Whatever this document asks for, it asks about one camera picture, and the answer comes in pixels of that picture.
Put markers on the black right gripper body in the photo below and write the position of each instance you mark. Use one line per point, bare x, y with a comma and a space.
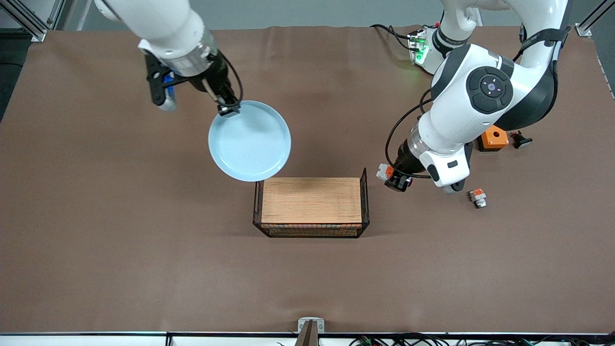
215, 79

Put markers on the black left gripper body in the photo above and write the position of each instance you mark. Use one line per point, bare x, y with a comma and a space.
402, 165

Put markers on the orange grey switch part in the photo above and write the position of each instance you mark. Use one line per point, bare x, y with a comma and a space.
478, 197
384, 170

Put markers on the light blue round plate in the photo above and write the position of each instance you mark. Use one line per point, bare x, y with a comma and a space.
250, 142

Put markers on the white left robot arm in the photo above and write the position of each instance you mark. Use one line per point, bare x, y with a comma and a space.
461, 110

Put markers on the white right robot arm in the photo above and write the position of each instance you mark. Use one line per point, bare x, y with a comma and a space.
163, 24

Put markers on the small black push button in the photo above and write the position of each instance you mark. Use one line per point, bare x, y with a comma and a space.
521, 141

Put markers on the wooden board shelf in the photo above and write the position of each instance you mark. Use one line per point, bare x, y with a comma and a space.
311, 202

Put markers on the brown table mat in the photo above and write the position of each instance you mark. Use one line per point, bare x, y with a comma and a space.
307, 278

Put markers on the orange button enclosure box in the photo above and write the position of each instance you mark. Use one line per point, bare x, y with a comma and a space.
495, 139

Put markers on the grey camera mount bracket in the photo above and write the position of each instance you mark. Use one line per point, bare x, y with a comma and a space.
311, 329

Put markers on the aluminium frame post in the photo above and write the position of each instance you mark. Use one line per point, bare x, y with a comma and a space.
26, 21
593, 19

